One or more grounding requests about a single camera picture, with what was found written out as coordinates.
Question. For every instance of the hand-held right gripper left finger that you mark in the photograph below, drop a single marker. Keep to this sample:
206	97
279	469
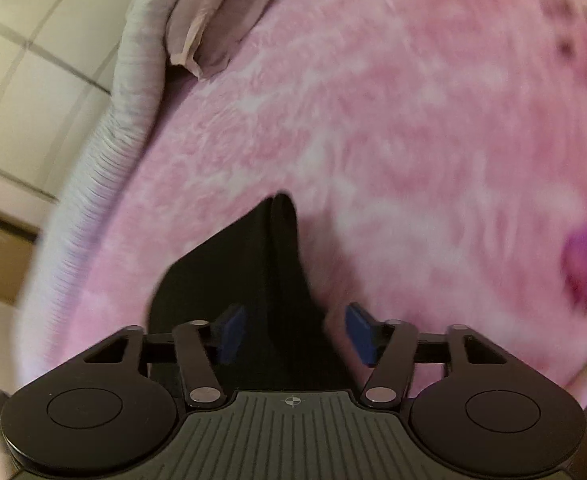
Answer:
231	332

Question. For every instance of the black garment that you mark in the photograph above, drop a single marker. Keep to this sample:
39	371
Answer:
273	270

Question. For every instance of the pink rose-print blanket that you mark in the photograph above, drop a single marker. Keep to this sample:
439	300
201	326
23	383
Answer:
398	135

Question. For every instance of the cream wardrobe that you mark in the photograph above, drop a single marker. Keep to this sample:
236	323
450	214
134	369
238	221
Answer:
33	85

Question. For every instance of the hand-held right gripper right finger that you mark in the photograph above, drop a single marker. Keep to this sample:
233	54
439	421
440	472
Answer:
361	332

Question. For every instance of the striped grey quilt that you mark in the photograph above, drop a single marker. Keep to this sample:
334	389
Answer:
123	110

